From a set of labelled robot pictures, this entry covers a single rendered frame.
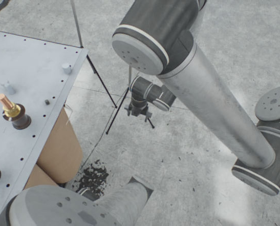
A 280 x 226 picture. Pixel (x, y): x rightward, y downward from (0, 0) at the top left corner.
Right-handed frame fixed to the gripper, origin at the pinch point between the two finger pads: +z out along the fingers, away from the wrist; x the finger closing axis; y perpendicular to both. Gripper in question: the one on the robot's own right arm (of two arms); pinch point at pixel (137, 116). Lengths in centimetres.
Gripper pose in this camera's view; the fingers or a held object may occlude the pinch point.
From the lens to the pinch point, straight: 157.9
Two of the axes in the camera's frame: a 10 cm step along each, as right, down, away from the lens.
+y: 3.5, -8.0, 4.9
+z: -0.4, 5.1, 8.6
